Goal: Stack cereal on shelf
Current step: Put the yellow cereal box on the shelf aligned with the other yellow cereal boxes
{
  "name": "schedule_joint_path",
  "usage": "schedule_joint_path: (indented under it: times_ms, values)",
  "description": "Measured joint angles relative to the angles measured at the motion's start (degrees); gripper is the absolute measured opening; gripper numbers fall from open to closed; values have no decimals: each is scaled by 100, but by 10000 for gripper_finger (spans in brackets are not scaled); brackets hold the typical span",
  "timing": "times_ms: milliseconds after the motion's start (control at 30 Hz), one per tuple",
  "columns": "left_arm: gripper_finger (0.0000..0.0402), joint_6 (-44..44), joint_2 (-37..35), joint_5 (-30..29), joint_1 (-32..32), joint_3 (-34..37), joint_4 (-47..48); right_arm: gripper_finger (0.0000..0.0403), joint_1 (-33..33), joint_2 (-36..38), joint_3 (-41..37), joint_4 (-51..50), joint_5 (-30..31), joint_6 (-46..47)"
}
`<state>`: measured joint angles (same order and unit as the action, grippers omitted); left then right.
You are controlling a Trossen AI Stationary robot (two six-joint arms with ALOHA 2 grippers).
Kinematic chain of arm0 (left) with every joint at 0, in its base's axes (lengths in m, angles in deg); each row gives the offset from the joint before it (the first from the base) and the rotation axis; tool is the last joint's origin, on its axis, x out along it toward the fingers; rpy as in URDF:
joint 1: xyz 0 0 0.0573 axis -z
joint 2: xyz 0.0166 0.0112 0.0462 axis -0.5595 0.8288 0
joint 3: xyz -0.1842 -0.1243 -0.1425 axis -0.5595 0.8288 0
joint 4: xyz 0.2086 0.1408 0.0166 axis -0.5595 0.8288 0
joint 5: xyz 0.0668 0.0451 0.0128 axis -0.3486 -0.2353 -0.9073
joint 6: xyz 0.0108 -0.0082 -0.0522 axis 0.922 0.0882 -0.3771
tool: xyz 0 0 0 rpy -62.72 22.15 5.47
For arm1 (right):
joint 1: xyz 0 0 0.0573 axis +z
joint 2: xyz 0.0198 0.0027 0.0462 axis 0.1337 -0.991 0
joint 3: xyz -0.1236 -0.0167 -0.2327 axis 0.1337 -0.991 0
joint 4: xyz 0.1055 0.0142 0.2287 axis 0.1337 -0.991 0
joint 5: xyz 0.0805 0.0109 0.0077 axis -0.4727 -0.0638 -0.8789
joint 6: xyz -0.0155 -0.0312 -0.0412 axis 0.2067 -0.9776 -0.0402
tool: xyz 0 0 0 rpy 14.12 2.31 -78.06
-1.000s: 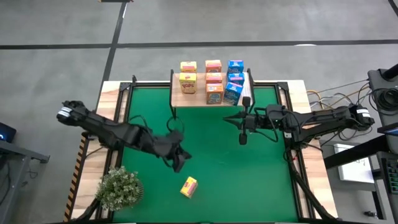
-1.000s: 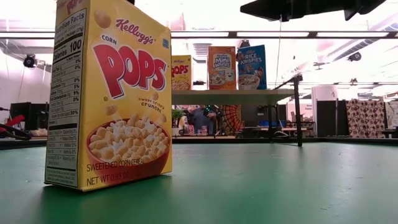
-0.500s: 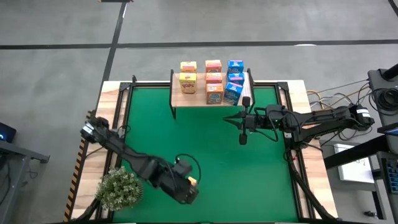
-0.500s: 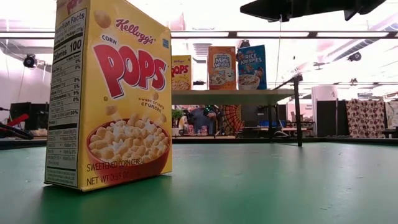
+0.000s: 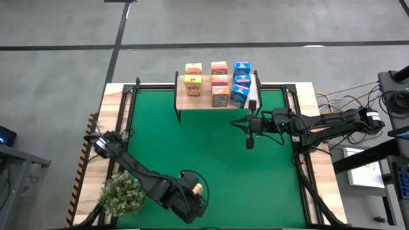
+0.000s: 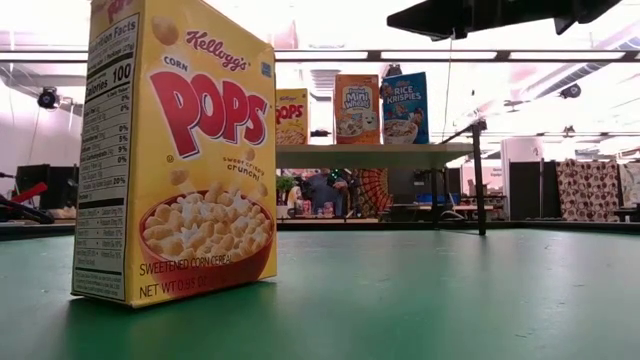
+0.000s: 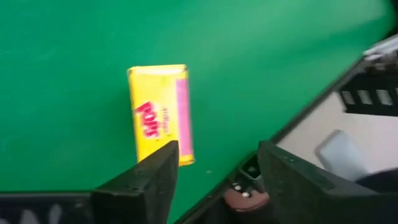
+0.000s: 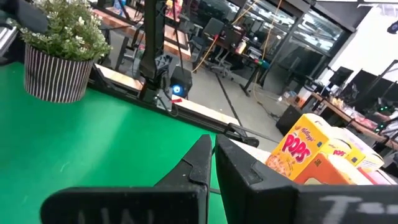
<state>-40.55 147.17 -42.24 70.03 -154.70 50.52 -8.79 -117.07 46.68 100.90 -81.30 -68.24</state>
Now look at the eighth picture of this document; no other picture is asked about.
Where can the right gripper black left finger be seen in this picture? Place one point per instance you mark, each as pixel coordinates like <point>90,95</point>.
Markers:
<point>124,205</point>

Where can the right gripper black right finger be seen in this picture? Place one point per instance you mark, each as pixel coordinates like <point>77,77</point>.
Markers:
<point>280,205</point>

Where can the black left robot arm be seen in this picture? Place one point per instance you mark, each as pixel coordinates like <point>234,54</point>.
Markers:
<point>152,37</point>

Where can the green table mat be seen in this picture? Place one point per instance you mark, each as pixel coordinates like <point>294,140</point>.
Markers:
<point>93,140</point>

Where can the black box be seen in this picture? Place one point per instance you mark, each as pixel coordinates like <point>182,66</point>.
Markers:
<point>289,119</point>

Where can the cluttered wooden desk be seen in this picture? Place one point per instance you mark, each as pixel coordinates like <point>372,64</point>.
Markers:
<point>348,117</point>

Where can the red tape piece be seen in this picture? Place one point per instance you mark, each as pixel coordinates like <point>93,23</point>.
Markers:
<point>176,100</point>

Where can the black device with blue light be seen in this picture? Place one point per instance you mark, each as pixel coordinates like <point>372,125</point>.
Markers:
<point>180,84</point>

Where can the black computer monitor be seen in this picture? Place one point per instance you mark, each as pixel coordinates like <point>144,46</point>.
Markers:
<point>340,76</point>
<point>370,84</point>

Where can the potted plant in striped pot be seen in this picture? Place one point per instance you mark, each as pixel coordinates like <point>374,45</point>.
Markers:
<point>59,77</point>

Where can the grey office chair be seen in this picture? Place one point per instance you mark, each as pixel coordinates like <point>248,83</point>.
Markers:
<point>213,29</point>

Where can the black rounded device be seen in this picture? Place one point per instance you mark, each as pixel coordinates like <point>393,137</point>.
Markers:
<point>28,17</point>

